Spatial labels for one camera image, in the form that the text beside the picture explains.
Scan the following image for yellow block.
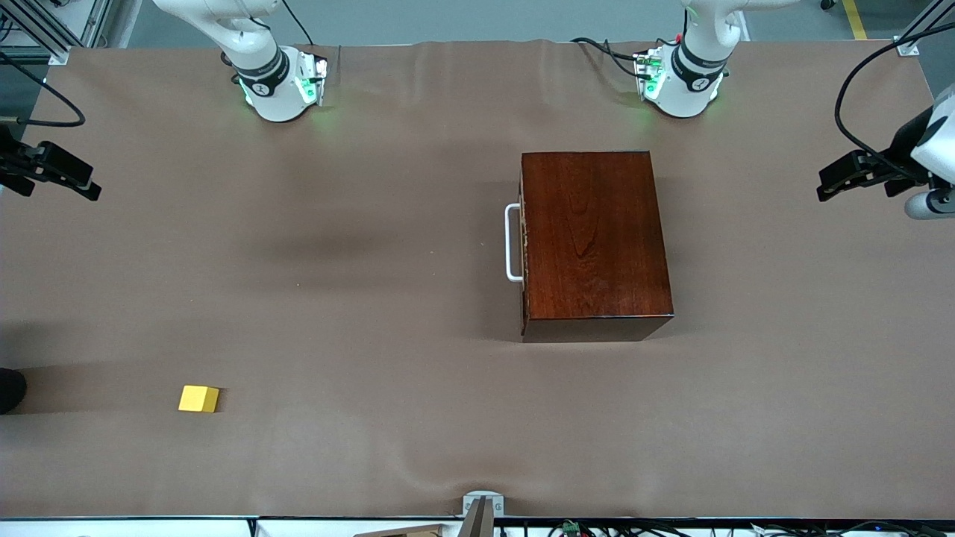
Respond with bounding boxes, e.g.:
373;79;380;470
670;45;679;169
178;385;221;414

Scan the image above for light wood drawer tray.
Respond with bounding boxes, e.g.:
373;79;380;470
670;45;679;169
504;172;528;336

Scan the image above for brown table mat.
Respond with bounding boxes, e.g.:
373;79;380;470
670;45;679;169
0;39;955;521

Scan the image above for dark brown wooden cabinet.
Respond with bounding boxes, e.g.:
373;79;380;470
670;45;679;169
519;151;675;344

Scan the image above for light wooden board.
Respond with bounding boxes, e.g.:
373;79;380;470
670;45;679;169
354;524;445;537

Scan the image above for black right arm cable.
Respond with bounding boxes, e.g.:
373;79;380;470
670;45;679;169
0;48;87;128

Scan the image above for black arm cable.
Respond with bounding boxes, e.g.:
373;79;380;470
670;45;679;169
0;48;87;128
833;21;955;182

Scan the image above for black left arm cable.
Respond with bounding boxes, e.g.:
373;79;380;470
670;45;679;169
833;21;955;182

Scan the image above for aluminium frame profile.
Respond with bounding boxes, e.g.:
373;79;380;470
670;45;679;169
0;0;113;66
894;0;955;57

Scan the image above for black right base cable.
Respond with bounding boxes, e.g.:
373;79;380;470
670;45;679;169
280;0;314;47

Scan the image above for black left base cables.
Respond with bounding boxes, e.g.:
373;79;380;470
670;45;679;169
571;36;657;79

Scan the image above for metal table edge bracket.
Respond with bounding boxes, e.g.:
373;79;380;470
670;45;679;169
457;491;505;537

